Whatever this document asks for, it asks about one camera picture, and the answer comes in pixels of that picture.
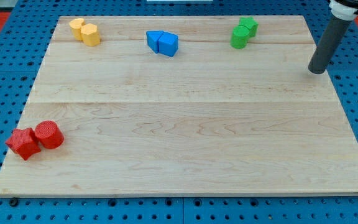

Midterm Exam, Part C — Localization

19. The blue cube block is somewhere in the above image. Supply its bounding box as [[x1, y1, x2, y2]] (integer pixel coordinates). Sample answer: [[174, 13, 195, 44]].
[[158, 32, 178, 57]]

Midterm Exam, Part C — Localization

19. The blue triangle block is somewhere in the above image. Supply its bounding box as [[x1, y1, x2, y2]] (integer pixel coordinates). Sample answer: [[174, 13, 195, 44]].
[[146, 30, 164, 54]]

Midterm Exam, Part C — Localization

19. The wooden board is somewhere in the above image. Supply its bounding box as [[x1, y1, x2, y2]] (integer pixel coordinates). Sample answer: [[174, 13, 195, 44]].
[[0, 16, 358, 198]]

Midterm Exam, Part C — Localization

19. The green cylinder block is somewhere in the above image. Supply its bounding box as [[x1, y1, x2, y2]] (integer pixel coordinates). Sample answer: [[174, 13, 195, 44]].
[[230, 26, 249, 49]]

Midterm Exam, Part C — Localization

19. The green star block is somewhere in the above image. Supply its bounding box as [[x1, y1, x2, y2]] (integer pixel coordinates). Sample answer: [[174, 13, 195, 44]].
[[239, 17, 259, 37]]

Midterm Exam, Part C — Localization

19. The yellow hexagon block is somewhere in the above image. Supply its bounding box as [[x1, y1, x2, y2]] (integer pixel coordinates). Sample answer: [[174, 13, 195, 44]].
[[80, 23, 101, 47]]

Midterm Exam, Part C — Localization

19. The red cylinder block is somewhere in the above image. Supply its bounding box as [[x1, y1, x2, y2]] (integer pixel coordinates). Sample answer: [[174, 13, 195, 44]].
[[34, 120, 64, 149]]

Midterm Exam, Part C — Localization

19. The yellow heart block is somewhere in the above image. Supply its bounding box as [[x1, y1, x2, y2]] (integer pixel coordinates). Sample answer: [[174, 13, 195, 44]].
[[69, 17, 85, 41]]

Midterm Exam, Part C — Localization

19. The red star block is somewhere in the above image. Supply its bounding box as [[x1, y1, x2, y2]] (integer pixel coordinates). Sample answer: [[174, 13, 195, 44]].
[[5, 128, 41, 161]]

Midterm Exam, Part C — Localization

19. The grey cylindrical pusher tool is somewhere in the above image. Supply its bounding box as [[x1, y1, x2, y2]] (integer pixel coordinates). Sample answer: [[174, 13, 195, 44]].
[[308, 16, 352, 75]]

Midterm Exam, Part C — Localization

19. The white tool mount collar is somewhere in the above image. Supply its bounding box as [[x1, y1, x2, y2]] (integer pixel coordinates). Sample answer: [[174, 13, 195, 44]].
[[329, 0, 358, 21]]

